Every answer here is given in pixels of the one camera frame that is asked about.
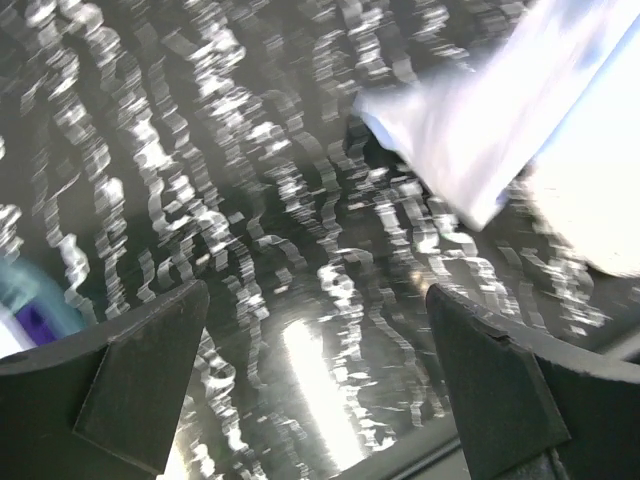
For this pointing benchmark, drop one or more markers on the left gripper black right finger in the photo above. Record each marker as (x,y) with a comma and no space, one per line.
(528,405)

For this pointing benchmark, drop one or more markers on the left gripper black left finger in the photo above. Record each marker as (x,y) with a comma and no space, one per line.
(103,403)

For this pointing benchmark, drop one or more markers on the purple towel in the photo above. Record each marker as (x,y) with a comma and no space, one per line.
(35,325)

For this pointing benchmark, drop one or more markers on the white towel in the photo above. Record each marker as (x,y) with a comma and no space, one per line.
(467,135)

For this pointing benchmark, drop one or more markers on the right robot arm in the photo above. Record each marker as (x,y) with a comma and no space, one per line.
(585,181)

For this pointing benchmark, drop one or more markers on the blue transparent plastic bin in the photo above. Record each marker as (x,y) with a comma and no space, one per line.
(23,283)

